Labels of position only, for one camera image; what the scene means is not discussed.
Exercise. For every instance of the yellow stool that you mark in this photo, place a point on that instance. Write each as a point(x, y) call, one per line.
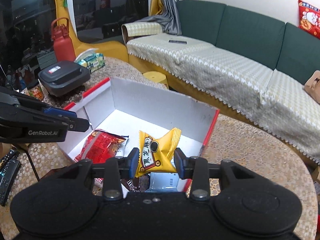
point(157, 77)

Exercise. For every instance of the dark brown chocolate packet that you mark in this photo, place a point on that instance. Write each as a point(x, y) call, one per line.
point(140, 184)

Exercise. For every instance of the grey curtain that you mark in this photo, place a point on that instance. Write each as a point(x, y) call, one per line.
point(165, 13)

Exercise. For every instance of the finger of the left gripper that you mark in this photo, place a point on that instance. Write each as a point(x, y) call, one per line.
point(59, 112)
point(77, 124)

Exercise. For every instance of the white blue milk snack packet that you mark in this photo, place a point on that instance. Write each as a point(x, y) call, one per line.
point(121, 149)

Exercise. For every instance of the green tissue pack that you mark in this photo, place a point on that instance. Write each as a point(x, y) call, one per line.
point(91, 59)

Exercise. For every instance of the tan handbag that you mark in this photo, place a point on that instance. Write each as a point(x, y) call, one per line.
point(312, 86)

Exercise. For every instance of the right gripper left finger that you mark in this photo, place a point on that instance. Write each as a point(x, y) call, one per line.
point(116, 169)

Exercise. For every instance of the black lidded container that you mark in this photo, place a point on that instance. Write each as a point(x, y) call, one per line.
point(63, 77)

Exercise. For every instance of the green sofa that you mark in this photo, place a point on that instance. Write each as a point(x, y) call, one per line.
point(271, 42)

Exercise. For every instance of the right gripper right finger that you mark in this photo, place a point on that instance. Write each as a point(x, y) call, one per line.
point(196, 169)

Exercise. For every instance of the black remote control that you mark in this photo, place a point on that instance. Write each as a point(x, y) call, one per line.
point(12, 155)
point(8, 175)

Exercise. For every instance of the red water bottle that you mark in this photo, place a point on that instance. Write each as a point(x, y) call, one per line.
point(62, 43)

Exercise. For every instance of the yellow giraffe figure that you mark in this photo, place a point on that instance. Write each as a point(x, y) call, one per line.
point(113, 49)

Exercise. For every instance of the red cardboard box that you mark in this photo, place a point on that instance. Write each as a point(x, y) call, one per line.
point(125, 107)

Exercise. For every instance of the red snack bag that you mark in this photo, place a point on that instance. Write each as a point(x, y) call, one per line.
point(99, 146)

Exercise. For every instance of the light blue snack packet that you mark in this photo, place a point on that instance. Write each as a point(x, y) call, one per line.
point(163, 182)

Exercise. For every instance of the red printed cushion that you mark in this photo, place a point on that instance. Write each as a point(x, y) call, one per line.
point(309, 18)

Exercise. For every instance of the yellow snack packet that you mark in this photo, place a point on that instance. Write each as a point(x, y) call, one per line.
point(155, 155)

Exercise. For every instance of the beige sofa cover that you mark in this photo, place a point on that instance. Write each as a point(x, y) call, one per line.
point(270, 99)

